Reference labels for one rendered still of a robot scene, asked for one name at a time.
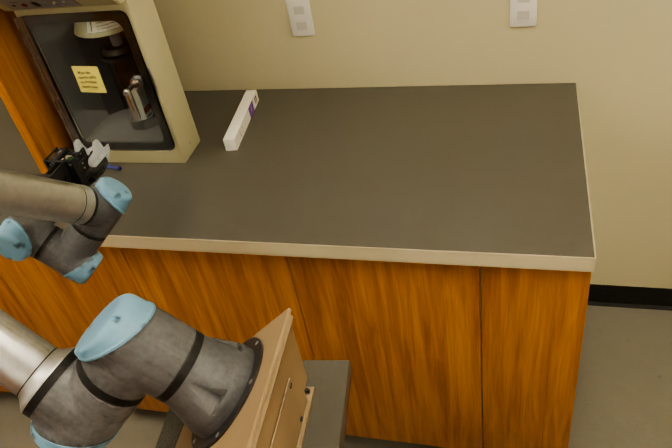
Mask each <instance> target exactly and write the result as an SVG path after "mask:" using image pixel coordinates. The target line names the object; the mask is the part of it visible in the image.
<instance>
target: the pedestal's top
mask: <svg viewBox="0 0 672 448"><path fill-rule="evenodd" d="M302 361H303V364H304V368H305V371H306V375H307V382H306V386H305V387H314V388H315V393H314V397H313V402H312V406H311V410H310V415H309V419H308V423H307V428H306V432H305V436H304V440H303V445H302V448H344V441H345V433H346V424H347V416H348V407H349V399H350V391H351V382H352V374H353V373H352V369H351V364H350V361H349V360H302ZM183 426H184V423H183V422H182V421H181V420H180V419H179V418H178V417H177V415H176V414H175V413H174V412H173V411H172V410H171V409H170V408H169V411H168V413H167V416H166V419H165V422H164V424H163V427H162V430H161V433H160V436H159V438H158V441H157V444H156V447H155V448H175V446H176V444H177V441H178V439H179V436H180V434H181V431H182V428H183Z"/></svg>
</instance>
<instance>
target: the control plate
mask: <svg viewBox="0 0 672 448"><path fill-rule="evenodd" d="M61 1H64V2H66V3H64V4H62V2H61ZM30 2H36V3H38V4H40V5H42V6H35V5H33V4H31V3H30ZM44 2H46V3H48V4H47V5H45V4H44ZM52 2H56V4H55V5H54V4H53V3H52ZM0 3H1V4H3V5H5V6H7V7H9V8H11V9H13V10H20V9H37V8H53V7H69V6H83V5H81V4H79V3H78V2H76V1H74V0H0ZM21 4H27V5H28V7H23V6H21ZM11 5H16V7H14V6H11Z"/></svg>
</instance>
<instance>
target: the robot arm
mask: <svg viewBox="0 0 672 448"><path fill-rule="evenodd" d="M54 152H55V154H54V155H53V156H52V157H51V158H50V160H49V157H50V156H51V155H52V154H53V153H54ZM109 155H110V147H109V144H106V145H105V146H104V147H103V146H102V144H101V143H100V142H99V140H97V139H95V140H94V141H93V143H92V147H90V148H88V149H87V148H86V147H85V146H84V145H83V144H82V142H81V141H80V140H79V139H76V140H75V141H74V150H69V149H68V147H61V148H60V149H58V147H55V148H54V149H53V151H52V152H51V153H50V154H49V155H48V156H47V157H46V158H45V159H44V160H43V162H44V164H45V165H46V167H47V169H48V171H47V172H46V173H45V174H37V175H36V176H35V175H30V174H25V173H20V172H15V171H9V170H4V169H0V215H8V216H9V217H8V218H7V219H5V220H4V221H3V222H2V225H1V226H0V254H1V255H2V256H3V257H5V258H7V259H12V260H13V261H23V260H25V259H26V258H27V257H29V256H30V257H32V258H35V259H36V260H38V261H40V262H41V263H43V264H45V265H46V266H48V267H50V268H51V269H53V270H55V271H56V272H58V273H60V274H61V276H63V277H66V278H68V279H69V280H71V281H73V282H76V283H78V284H84V283H86V282H87V281H88V279H89V278H90V277H91V275H92V274H93V272H94V271H95V270H96V268H97V267H98V265H99V264H100V262H101V261H102V259H103V255H102V254H101V253H100V252H99V251H98V249H99V248H100V246H101V245H102V243H103V242H104V240H105V239H106V237H107V236H108V234H109V233H110V231H111V230H112V229H113V227H114V226H115V224H116V223H117V222H118V220H119V219H120V217H121V216H122V215H124V214H125V211H126V209H127V208H128V206H129V204H130V203H131V201H132V194H131V192H130V190H129V189H128V188H127V187H126V186H125V185H124V184H123V183H121V182H120V181H118V180H116V179H114V178H111V177H102V178H100V179H99V180H98V182H97V183H95V184H94V185H95V186H94V187H90V185H91V184H92V183H93V182H95V181H96V180H97V179H98V178H99V177H100V176H102V175H103V173H104V172H105V170H106V168H107V165H108V160H109ZM88 164H89V165H88ZM89 166H90V167H89ZM89 168H90V169H89ZM56 222H63V223H69V224H68V225H67V226H66V228H65V229H64V230H62V229H61V228H59V227H58V226H55V225H54V224H55V223H56ZM254 358H255V355H254V351H253V349H251V348H249V347H248V346H246V345H244V344H242V343H238V342H233V341H228V340H223V339H218V338H213V337H209V336H206V335H204V334H203V333H201V332H199V331H198V330H196V329H194V328H193V327H191V326H189V325H187V324H186V323H184V322H182V321H181V320H179V319H177V318H175V317H174V316H172V315H170V314H169V313H167V312H165V311H163V310H162V309H160V308H158V307H157V306H156V305H155V304H154V303H153V302H150V301H146V300H144V299H142V298H140V297H138V296H136V295H134V294H130V293H126V294H123V295H120V296H118V297H117V298H115V299H114V300H113V301H112V302H110V303H109V304H108V305H107V306H106V307H105V308H104V309H103V310H102V311H101V313H100V314H99V315H98V316H97V317H96V318H95V319H94V321H93V322H92V324H91V325H90V326H89V327H88V328H87V329H86V331H85V332H84V334H83V335H82V336H81V338H80V340H79V341H78V343H77V345H76V347H69V348H63V349H58V348H56V347H55V346H53V345H52V344H50V343H49V342H48V341H46V340H45V339H43V338H42V337H40V336H39V335H37V334H36V333H35V332H33V331H32V330H30V329H29V328H27V327H26V326H25V325H23V324H22V323H20V322H19V321H17V320H16V319H14V318H13V317H12V316H10V315H9V314H7V313H6V312H4V311H3V310H2V309H0V385H2V386H3V387H5V388H6V389H7V390H9V391H10V392H12V393H13V394H15V395H16V396H18V398H19V404H20V412H21V413H22V414H24V415H25V416H27V417H28V418H30V419H31V427H30V431H31V435H32V436H33V437H35V438H34V442H35V443H36V444H37V445H38V446H39V447H40V448H105V446H106V445H107V444H108V443H109V442H110V441H112V440H113V439H114V438H115V437H116V436H117V434H118V432H119V430H120V428H121V427H122V426H123V425H124V423H125V422H126V421H127V419H128V418H129V417H130V415H131V414H132V413H133V412H134V410H135V409H136V408H137V406H138V405H139V404H140V403H141V401H142V400H143V399H144V397H145V396H146V395H149V396H151V397H153V398H155V399H157V400H159V401H161V402H162V403H164V404H166V405H167V406H168V407H169V408H170V409H171V410H172V411H173V412H174V413H175V414H176V415H177V417H178V418H179V419H180V420H181V421H182V422H183V423H184V424H185V425H186V426H187V428H188V429H189V430H190V431H191V432H192V433H194V434H196V435H198V436H199V437H201V438H208V437H210V436H211V435H212V434H214V433H215V432H216V431H217V430H218V429H219V428H220V427H221V426H222V425H223V423H224V422H225V421H226V420H227V418H228V417H229V415H230V414H231V413H232V411H233V410H234V408H235V406H236V405H237V403H238V401H239V400H240V398H241V396H242V394H243V392H244V390H245V388H246V385H247V383H248V381H249V378H250V375H251V372H252V369H253V365H254Z"/></svg>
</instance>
